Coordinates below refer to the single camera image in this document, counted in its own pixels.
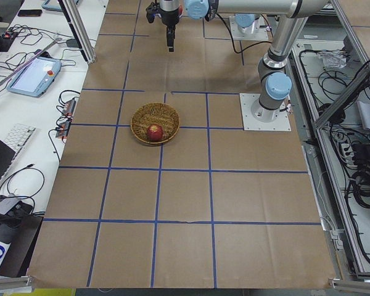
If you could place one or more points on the black smartphone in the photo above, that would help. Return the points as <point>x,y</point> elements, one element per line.
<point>29,12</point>

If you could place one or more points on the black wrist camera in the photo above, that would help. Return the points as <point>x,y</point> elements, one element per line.
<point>152,11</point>

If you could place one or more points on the blue teach pendant tablet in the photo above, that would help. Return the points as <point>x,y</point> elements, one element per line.
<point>35,79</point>

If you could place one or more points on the brown paper table cover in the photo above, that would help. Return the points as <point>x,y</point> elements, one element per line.
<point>214,207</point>

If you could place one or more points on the white keyboard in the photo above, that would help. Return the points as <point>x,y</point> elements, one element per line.
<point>17,139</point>

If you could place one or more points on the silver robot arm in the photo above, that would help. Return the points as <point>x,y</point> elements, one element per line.
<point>275,84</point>

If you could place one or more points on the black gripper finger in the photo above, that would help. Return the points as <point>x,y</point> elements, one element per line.
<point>170,38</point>

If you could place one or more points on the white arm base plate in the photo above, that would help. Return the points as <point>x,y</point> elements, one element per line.
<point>256,118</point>

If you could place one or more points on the dark red apple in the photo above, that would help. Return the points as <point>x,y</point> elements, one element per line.
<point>155,133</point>

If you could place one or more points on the woven wicker basket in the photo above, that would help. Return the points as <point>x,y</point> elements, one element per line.
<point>155,113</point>

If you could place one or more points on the aluminium frame post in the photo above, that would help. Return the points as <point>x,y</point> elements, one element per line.
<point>76,25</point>

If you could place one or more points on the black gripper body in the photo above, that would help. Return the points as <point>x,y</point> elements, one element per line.
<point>169,18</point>

